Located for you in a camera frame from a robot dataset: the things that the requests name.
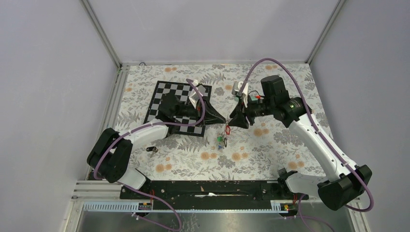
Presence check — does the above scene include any black white chessboard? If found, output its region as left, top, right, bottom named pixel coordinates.
left=144, top=81, right=205, bottom=138

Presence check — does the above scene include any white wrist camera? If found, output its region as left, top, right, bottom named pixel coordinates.
left=189, top=84, right=206, bottom=108
left=232, top=81, right=249, bottom=108

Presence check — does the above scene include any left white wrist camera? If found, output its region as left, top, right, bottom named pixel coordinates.
left=189, top=84, right=206, bottom=108

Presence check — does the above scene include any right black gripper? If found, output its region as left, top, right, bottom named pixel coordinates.
left=228, top=93, right=275, bottom=130

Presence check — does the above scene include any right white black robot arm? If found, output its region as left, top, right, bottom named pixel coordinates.
left=228, top=75, right=372, bottom=211

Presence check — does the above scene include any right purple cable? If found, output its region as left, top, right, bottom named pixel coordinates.
left=237, top=58, right=375, bottom=232

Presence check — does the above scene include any key with red tag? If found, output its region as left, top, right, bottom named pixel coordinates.
left=225, top=125, right=231, bottom=135

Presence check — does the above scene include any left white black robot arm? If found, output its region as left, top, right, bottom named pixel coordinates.
left=87, top=94, right=226, bottom=199

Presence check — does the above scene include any mint green flashlight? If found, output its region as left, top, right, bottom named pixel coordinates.
left=241, top=96, right=259, bottom=104

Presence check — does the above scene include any keyring with coloured key tags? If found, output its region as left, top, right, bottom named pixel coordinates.
left=217, top=124, right=228, bottom=150

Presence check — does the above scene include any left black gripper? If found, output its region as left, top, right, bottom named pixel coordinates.
left=173, top=96, right=226, bottom=128

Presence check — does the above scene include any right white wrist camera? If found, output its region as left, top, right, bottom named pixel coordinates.
left=232, top=81, right=249, bottom=108

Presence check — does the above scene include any floral patterned table mat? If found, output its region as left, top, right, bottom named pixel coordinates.
left=116, top=64, right=324, bottom=180

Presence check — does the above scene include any key with black tag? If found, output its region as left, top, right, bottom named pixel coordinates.
left=146, top=146, right=158, bottom=153

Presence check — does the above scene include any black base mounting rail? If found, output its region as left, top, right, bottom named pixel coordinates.
left=120, top=180, right=309, bottom=211

